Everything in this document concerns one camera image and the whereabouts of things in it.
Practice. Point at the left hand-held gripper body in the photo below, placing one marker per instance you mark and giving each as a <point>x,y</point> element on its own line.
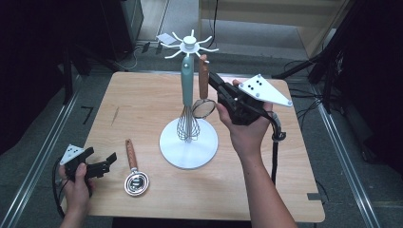
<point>72,154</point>

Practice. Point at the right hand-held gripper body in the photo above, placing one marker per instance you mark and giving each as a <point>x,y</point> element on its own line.
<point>263,90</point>

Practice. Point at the white utensil rack stand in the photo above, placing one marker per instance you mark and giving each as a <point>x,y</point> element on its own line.
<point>177,152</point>

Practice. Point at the person's left hand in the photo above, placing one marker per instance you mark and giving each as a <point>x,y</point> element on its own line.
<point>76,196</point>

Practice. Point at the person's right hand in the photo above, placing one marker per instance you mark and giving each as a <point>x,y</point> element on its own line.
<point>250,139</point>

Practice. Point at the white paper sheet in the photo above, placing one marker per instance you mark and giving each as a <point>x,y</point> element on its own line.
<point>166,38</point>

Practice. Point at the black metal stand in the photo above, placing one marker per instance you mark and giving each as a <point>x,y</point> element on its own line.
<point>329,63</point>

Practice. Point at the black stand legs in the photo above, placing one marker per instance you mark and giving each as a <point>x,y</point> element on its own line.
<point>67,79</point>

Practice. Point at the wooden platform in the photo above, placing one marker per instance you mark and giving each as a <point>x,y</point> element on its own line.
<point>272,12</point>

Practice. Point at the black cabinet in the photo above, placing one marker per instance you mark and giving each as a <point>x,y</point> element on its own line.
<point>126,28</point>

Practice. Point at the metal floor rail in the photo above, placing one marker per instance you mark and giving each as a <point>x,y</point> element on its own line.
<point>345,164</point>
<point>38,161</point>

